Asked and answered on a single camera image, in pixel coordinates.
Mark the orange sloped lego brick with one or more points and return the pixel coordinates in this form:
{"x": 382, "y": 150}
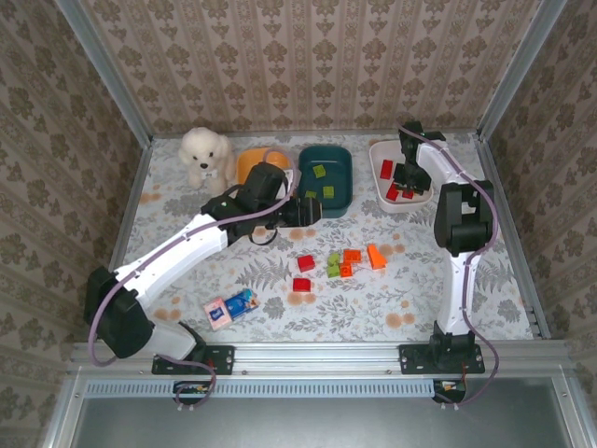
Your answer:
{"x": 377, "y": 257}

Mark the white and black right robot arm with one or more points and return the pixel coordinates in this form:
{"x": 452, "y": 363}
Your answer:
{"x": 454, "y": 289}

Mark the white plastic container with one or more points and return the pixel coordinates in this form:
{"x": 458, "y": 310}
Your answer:
{"x": 389, "y": 150}

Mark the orange plastic container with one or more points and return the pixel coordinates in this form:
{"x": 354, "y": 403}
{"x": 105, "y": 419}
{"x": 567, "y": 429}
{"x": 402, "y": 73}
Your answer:
{"x": 254, "y": 158}

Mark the teal plastic container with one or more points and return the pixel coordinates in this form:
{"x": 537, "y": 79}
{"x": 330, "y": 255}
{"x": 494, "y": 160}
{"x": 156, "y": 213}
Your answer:
{"x": 338, "y": 172}

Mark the square red lego brick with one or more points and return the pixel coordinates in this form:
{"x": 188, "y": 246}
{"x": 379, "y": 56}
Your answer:
{"x": 306, "y": 263}
{"x": 302, "y": 285}

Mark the white plush dog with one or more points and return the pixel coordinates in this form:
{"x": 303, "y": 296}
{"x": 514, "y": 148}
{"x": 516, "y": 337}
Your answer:
{"x": 205, "y": 154}

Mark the floral patterned table cover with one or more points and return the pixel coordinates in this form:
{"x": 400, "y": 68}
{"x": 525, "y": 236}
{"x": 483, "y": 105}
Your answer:
{"x": 326, "y": 322}

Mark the blue tissue pack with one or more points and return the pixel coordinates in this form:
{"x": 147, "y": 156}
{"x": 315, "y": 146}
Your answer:
{"x": 241, "y": 304}

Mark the pink tissue pack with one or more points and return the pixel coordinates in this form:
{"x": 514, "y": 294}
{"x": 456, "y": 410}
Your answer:
{"x": 215, "y": 316}

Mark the grey metal panel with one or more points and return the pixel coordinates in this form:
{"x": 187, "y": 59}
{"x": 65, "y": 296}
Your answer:
{"x": 303, "y": 424}

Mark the aluminium side rail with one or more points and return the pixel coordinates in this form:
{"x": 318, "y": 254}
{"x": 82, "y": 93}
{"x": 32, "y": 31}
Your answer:
{"x": 122, "y": 233}
{"x": 510, "y": 224}

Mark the aluminium frame post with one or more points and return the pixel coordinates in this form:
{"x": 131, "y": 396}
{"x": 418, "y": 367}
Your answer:
{"x": 518, "y": 70}
{"x": 108, "y": 74}

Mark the long aluminium base rail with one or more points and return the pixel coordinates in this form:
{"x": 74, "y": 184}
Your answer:
{"x": 317, "y": 357}

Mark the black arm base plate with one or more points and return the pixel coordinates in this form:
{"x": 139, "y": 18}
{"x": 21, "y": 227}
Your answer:
{"x": 221, "y": 359}
{"x": 412, "y": 359}

